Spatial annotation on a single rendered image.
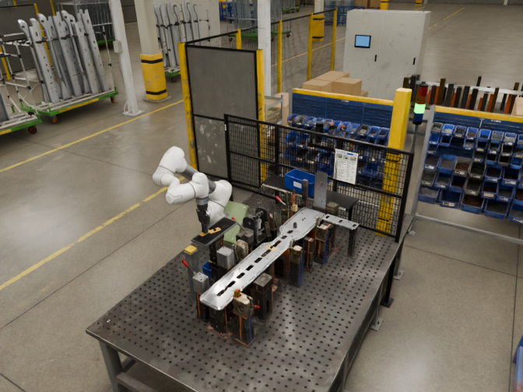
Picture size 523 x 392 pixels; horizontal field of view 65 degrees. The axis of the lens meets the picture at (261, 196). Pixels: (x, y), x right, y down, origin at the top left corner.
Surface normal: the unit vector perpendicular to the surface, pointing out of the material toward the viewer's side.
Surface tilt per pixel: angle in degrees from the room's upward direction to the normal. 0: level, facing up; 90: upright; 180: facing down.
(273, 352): 0
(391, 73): 90
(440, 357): 0
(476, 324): 0
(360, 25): 90
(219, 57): 88
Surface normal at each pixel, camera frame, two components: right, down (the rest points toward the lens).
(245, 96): -0.49, 0.44
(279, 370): -0.02, -0.88
